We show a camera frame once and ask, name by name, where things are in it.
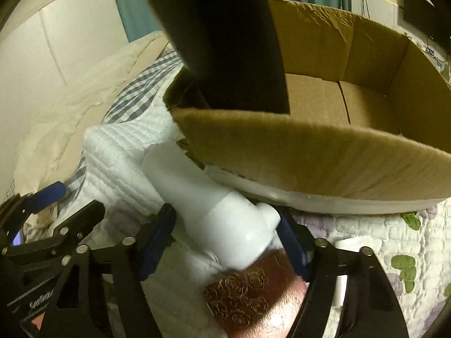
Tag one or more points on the teal curtain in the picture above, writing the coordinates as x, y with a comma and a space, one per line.
137, 3

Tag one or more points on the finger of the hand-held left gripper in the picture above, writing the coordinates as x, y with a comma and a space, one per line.
44, 194
79, 218

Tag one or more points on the brown cardboard box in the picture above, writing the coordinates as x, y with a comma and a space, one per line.
317, 162

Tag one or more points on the black wall television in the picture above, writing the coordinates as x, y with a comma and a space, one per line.
421, 8

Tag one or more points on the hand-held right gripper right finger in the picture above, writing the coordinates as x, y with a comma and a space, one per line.
294, 244

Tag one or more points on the cream duvet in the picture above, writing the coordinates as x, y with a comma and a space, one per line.
88, 88

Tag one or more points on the white floral quilted blanket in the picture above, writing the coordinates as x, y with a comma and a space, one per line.
116, 169

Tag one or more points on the cream padded headboard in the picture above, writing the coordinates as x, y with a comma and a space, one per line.
38, 49

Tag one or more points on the grey checked cloth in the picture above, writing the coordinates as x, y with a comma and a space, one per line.
141, 84

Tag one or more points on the white bottle with copper cap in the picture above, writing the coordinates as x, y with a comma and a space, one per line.
211, 211

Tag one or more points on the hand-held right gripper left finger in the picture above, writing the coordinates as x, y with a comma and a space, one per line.
157, 241

